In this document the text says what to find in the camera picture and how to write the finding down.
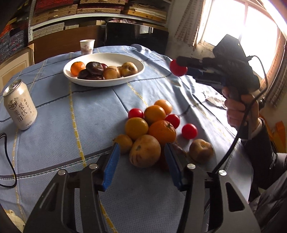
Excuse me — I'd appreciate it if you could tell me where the red tomato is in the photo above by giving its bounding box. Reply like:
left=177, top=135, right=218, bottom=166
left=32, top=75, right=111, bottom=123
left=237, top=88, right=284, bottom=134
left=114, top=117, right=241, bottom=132
left=169, top=60, right=188, bottom=77
left=165, top=114, right=180, bottom=129
left=128, top=108, right=144, bottom=119

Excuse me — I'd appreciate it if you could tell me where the large mandarin with stem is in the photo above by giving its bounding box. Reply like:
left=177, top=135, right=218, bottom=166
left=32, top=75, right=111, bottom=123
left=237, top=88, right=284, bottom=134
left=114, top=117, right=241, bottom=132
left=148, top=120, right=177, bottom=145

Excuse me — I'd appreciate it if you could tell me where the metal storage shelf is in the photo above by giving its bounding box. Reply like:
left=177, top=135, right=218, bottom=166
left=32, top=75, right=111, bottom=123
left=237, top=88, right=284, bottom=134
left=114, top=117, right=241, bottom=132
left=28, top=1, right=173, bottom=42

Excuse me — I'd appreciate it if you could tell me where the wooden cabinet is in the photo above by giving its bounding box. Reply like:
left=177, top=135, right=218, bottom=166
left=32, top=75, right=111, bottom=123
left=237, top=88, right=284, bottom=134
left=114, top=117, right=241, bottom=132
left=29, top=26, right=105, bottom=64

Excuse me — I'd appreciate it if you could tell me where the red tomato back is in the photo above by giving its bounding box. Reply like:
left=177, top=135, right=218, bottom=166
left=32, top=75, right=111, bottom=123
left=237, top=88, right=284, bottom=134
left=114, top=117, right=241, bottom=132
left=128, top=108, right=144, bottom=119

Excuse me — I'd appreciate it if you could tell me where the white beverage can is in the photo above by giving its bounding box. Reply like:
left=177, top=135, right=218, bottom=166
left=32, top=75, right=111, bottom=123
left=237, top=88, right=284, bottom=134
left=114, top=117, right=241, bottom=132
left=3, top=79, right=37, bottom=131

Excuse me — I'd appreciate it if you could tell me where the white oval serving dish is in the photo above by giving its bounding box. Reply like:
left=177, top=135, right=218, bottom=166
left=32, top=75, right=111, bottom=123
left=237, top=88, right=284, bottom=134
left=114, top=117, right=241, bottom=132
left=63, top=53, right=145, bottom=87

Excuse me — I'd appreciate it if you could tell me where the dark chocolate-coloured fruit in dish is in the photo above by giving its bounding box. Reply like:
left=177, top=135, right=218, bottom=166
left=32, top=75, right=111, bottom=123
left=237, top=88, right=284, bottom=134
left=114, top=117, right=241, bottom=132
left=86, top=62, right=104, bottom=76

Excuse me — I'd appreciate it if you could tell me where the round orange citrus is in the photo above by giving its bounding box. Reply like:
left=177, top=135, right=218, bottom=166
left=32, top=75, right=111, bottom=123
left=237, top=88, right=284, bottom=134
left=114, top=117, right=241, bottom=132
left=144, top=105, right=166, bottom=124

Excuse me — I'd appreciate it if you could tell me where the blue checked tablecloth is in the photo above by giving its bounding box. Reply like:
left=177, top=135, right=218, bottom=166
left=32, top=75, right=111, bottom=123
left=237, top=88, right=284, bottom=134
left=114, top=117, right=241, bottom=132
left=0, top=44, right=254, bottom=233

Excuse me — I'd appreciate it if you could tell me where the dark small plum front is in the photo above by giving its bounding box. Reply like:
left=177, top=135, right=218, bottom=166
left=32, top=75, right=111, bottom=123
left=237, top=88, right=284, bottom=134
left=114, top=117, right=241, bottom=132
left=172, top=144, right=186, bottom=157

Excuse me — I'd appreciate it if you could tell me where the red tomato low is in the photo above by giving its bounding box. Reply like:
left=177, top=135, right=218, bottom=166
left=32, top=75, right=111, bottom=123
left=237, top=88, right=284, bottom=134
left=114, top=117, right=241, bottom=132
left=182, top=123, right=198, bottom=140

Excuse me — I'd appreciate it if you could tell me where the black cable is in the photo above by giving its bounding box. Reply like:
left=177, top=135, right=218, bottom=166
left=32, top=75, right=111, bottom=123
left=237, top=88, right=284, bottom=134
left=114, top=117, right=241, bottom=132
left=211, top=55, right=269, bottom=175

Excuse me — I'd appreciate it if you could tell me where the dark brown fruit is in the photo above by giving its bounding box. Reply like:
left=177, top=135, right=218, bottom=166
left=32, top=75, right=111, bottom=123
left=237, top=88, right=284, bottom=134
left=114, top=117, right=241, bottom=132
left=77, top=69, right=104, bottom=80

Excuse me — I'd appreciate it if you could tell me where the beige carton box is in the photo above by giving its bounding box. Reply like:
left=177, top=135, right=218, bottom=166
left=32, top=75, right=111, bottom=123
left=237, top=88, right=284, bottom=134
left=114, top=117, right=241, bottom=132
left=1, top=44, right=34, bottom=91

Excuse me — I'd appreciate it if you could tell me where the small yellow orange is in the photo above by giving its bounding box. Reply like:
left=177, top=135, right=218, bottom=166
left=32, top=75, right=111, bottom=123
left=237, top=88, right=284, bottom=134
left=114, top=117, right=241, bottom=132
left=124, top=117, right=148, bottom=141

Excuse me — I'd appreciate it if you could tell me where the blotchy yellow pear large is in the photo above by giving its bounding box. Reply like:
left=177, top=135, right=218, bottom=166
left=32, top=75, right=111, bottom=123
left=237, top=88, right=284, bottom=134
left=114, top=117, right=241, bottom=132
left=129, top=134, right=161, bottom=168

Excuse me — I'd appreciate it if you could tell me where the small yellow fruit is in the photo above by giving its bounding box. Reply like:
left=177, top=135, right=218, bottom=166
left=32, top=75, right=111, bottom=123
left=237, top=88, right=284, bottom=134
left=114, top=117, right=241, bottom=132
left=113, top=134, right=133, bottom=154

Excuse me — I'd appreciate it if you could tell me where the right forearm dark sleeve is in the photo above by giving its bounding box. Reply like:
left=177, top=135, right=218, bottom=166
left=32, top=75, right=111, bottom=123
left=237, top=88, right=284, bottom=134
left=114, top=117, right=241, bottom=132
left=242, top=119, right=286, bottom=232

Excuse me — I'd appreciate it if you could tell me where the right hand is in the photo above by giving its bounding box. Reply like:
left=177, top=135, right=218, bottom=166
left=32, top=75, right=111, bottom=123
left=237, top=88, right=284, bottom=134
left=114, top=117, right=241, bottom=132
left=222, top=87, right=262, bottom=132

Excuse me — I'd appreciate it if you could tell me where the blotchy yellow pear front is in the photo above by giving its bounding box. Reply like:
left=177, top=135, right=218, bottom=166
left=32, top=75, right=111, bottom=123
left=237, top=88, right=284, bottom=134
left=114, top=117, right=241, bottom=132
left=120, top=62, right=138, bottom=77

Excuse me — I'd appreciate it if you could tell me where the white paper cup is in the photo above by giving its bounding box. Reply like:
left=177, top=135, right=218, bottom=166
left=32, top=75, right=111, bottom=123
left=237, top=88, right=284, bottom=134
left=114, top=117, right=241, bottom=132
left=80, top=39, right=95, bottom=55

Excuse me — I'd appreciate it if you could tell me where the small mandarin in dish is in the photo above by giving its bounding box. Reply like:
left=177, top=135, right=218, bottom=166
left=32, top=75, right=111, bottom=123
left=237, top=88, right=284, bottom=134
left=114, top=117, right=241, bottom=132
left=70, top=61, right=86, bottom=76

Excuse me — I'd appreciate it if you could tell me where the smooth yellow pear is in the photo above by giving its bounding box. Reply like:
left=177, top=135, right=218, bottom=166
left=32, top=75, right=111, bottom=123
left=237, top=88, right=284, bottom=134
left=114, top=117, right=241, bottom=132
left=103, top=66, right=121, bottom=80

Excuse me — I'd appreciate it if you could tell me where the orange-yellow passion fruit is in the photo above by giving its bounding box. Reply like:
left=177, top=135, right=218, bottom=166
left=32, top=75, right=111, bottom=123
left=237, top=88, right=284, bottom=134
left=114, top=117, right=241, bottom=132
left=154, top=99, right=173, bottom=115

